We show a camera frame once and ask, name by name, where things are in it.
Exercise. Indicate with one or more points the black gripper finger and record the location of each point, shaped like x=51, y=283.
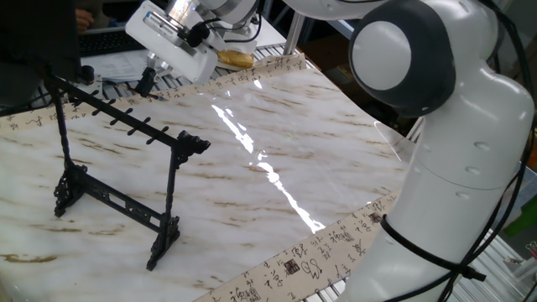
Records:
x=142, y=86
x=150, y=81

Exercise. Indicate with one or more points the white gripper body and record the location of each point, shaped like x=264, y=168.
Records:
x=168, y=50

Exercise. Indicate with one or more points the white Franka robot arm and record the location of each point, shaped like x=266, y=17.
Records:
x=461, y=189

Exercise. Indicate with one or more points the black carved pen rack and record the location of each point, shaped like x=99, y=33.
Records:
x=191, y=144

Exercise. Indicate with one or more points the bare operator hand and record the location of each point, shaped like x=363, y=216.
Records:
x=84, y=21

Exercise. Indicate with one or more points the white paper stack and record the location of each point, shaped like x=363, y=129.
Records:
x=113, y=65

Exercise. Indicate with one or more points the black knob on white base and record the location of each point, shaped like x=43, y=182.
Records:
x=87, y=74

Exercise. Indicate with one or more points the black keyboard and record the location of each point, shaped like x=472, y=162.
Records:
x=105, y=42

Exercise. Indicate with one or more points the yellow brown bag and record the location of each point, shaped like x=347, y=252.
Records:
x=235, y=58

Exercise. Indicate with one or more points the black monitor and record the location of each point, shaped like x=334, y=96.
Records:
x=38, y=42

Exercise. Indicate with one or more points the glossy marble pattern sheet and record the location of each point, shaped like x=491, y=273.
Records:
x=293, y=147

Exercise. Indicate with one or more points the orange box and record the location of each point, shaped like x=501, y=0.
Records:
x=533, y=153

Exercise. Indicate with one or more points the green object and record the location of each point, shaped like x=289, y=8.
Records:
x=524, y=220

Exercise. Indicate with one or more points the silver camera with blue cap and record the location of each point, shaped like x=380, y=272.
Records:
x=161, y=27

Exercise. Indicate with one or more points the aluminium post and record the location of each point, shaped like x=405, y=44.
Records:
x=293, y=33

